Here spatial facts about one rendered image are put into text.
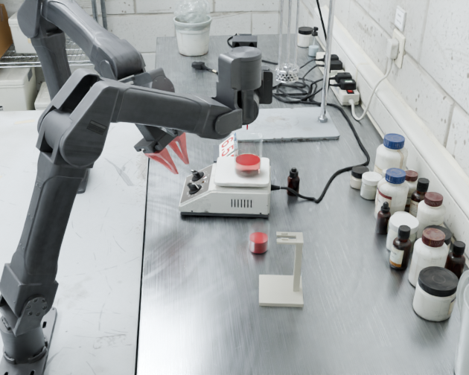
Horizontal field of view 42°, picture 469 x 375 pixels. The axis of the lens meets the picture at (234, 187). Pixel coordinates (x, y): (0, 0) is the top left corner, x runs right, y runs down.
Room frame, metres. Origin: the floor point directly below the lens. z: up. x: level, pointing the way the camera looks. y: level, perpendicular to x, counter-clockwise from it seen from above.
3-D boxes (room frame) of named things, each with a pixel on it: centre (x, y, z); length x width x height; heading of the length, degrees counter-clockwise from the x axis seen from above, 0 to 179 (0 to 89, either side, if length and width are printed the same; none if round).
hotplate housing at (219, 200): (1.19, 0.01, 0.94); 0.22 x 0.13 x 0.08; 87
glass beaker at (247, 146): (1.18, -0.03, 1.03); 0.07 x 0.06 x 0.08; 125
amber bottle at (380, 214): (1.08, -0.31, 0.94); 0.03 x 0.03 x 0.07
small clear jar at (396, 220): (1.02, -0.34, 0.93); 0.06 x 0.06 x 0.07
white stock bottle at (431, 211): (1.06, -0.40, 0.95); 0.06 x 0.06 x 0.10
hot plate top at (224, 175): (1.19, -0.02, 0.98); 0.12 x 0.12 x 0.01; 87
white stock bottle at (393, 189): (1.13, -0.34, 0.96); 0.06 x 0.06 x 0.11
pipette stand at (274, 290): (0.88, -0.09, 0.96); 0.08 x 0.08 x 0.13; 88
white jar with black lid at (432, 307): (0.83, -0.35, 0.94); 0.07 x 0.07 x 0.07
